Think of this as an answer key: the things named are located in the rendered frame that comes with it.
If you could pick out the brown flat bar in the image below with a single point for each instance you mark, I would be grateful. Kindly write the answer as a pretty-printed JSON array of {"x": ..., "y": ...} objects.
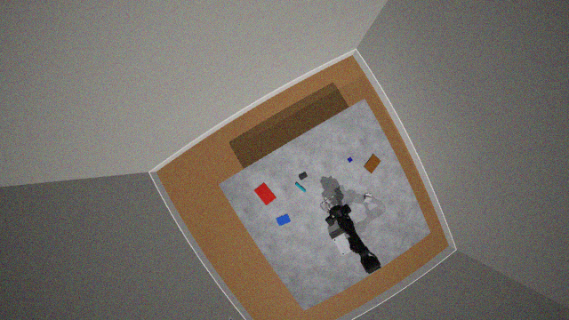
[{"x": 373, "y": 162}]

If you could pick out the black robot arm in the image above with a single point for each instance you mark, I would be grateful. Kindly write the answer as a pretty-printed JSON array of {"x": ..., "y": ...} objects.
[{"x": 370, "y": 263}]

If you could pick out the red flat plate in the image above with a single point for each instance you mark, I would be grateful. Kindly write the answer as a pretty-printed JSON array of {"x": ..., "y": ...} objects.
[{"x": 264, "y": 194}]

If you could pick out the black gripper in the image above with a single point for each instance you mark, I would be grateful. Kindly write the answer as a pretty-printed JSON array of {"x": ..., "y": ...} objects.
[{"x": 330, "y": 220}]

